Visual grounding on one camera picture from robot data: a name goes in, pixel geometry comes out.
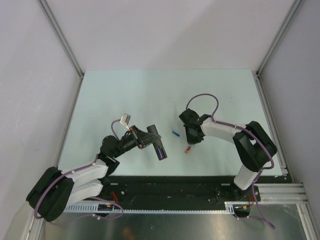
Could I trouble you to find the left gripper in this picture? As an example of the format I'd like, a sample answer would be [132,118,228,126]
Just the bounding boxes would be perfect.
[112,125,161,158]

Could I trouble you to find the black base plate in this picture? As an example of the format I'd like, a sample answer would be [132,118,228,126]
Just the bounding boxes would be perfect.
[51,174,292,211]

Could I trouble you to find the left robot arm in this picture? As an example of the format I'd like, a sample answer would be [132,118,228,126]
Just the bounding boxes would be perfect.
[26,125,161,222]

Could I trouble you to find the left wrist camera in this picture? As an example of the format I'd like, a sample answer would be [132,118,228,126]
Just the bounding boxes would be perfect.
[120,113,131,131]

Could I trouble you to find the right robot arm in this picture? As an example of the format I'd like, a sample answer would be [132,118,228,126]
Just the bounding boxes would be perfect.
[179,108,278,201]

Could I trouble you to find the grey cable duct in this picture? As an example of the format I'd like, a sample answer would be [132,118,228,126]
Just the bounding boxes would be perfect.
[63,201,249,215]

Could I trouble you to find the purple battery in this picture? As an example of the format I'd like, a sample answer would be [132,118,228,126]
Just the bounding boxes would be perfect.
[157,147,164,160]

